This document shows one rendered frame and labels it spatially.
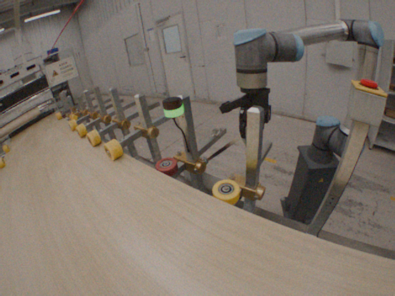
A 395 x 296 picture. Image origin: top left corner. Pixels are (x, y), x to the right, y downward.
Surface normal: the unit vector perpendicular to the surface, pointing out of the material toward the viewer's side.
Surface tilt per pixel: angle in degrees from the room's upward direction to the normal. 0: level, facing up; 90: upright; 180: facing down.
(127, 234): 0
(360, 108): 90
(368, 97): 90
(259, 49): 90
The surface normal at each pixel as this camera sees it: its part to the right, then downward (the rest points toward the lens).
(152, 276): -0.13, -0.83
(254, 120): -0.60, 0.50
